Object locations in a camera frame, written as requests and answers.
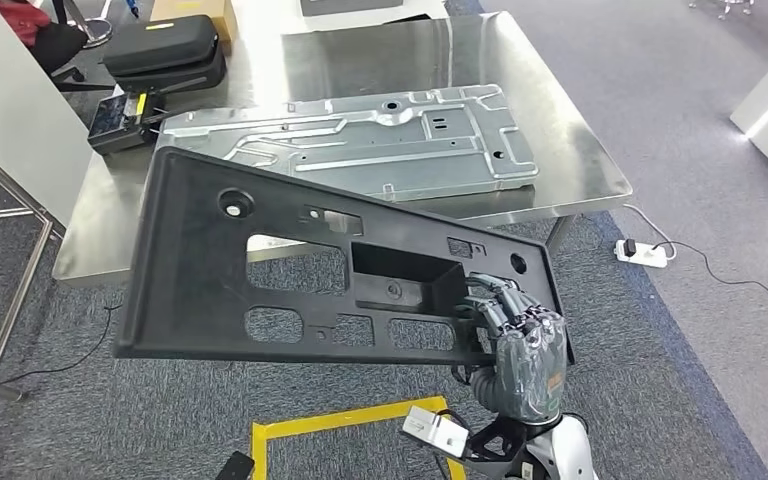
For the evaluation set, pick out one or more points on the black plastic panel part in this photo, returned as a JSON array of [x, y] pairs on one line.
[[185, 278]]

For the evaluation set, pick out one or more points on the black device with yellow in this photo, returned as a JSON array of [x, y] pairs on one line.
[[116, 126]]

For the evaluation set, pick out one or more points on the flat grey object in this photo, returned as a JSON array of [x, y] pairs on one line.
[[351, 6]]

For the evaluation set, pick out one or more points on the cardboard box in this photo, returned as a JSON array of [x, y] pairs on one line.
[[192, 6]]

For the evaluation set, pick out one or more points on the red cloth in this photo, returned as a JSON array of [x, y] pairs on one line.
[[20, 20]]

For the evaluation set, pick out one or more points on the black robot leg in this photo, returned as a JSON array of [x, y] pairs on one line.
[[235, 467]]

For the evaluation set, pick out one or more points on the white board panel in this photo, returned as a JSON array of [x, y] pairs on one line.
[[13, 119]]

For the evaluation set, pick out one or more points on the yellow floor tape square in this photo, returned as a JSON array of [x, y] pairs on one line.
[[331, 418]]

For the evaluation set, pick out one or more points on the steel side table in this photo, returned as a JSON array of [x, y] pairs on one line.
[[21, 291]]

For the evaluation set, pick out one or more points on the white power strip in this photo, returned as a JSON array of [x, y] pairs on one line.
[[642, 257]]

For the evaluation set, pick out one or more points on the black office chair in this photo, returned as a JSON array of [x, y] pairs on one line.
[[59, 43]]

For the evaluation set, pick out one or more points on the stamped sheet metal part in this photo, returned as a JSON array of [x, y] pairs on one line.
[[357, 146]]

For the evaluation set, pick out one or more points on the black zipped case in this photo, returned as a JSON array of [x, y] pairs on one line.
[[159, 46]]

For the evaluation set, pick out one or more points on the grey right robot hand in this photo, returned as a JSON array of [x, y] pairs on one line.
[[530, 371]]

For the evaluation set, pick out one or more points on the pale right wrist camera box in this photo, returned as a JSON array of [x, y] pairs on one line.
[[434, 430]]

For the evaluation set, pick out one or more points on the stainless steel workbench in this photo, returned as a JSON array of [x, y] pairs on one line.
[[357, 60]]

